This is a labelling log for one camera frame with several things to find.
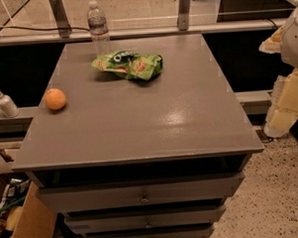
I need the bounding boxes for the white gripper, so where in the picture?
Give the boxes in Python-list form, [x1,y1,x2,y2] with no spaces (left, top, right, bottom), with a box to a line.
[258,6,298,138]

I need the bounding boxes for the orange fruit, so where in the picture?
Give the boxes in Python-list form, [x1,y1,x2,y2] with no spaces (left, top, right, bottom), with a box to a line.
[44,88,67,110]

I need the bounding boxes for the top grey drawer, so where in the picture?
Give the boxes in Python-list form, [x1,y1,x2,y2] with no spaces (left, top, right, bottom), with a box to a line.
[39,173,245,213]

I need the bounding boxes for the grey drawer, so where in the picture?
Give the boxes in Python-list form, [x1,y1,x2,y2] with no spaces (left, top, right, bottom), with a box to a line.
[65,205,226,233]
[86,224,214,238]
[39,173,245,213]

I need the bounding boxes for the green snack bag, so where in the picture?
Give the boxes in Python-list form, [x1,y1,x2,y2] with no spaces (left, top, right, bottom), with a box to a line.
[91,51,163,81]

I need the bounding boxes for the middle grey drawer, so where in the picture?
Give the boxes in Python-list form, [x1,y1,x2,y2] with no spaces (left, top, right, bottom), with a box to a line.
[65,205,226,233]

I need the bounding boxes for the grey drawer cabinet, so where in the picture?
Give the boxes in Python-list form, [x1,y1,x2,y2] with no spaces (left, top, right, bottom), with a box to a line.
[5,31,269,238]

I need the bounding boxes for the clear plastic water bottle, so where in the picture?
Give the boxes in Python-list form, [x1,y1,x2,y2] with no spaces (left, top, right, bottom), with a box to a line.
[87,0,110,56]

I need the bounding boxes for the bottom grey drawer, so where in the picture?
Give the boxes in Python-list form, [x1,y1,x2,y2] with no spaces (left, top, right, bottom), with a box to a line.
[86,224,214,238]

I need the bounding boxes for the white pump dispenser bottle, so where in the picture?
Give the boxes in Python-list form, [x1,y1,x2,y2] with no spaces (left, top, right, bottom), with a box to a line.
[0,90,19,118]

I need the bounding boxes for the brown cardboard box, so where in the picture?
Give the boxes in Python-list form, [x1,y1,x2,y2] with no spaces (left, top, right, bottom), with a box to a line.
[0,174,56,238]

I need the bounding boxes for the metal window frame rail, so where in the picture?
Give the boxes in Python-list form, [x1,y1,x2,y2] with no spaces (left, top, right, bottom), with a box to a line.
[0,18,286,46]

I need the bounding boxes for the black cable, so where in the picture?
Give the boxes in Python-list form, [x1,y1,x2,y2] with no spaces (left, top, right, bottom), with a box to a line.
[0,22,91,36]

